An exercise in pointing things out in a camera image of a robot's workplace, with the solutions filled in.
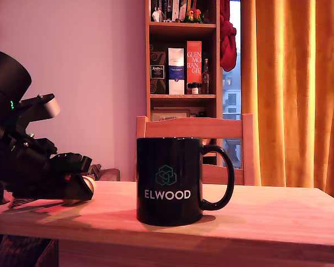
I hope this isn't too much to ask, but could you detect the red hanging cloth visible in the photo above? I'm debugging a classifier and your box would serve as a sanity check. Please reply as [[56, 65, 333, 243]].
[[219, 0, 237, 72]]

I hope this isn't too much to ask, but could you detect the white and blue box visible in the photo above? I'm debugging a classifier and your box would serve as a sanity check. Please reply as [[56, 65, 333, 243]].
[[168, 47, 185, 95]]

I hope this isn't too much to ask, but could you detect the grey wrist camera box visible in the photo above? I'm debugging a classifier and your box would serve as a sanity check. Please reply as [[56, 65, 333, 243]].
[[16, 93, 61, 123]]

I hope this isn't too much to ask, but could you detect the framed picture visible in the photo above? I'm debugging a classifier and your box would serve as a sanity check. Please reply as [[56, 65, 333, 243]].
[[150, 108, 190, 122]]

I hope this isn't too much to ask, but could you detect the cream coffee capsule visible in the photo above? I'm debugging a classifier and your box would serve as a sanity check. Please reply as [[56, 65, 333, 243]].
[[63, 175, 96, 207]]

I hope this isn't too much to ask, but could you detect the wooden chair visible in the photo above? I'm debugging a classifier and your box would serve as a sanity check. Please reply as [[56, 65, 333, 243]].
[[135, 113, 261, 186]]

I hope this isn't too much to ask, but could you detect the colourful toy figure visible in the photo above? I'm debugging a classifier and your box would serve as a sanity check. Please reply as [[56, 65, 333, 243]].
[[183, 7, 205, 24]]

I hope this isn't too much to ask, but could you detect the wooden bookshelf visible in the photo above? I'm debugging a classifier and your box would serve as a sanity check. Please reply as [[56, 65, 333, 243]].
[[145, 0, 224, 167]]

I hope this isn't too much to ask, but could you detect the orange curtain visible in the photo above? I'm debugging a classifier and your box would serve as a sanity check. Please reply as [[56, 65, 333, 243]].
[[240, 0, 334, 204]]

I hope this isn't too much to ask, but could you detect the red Glenmorangie box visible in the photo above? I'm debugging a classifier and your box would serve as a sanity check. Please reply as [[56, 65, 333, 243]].
[[186, 41, 203, 95]]

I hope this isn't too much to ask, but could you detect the dark spiral-patterned box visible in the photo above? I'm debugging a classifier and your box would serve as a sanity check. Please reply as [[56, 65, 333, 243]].
[[149, 44, 166, 95]]

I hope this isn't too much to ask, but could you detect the black Elwood mug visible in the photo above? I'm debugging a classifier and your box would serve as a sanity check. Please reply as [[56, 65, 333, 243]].
[[136, 136, 235, 226]]

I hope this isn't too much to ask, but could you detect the white figurine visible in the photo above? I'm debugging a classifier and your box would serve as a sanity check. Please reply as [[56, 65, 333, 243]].
[[151, 7, 165, 23]]

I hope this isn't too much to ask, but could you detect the amber glass bottle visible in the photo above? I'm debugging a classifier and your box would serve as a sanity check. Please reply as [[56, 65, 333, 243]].
[[202, 58, 211, 95]]

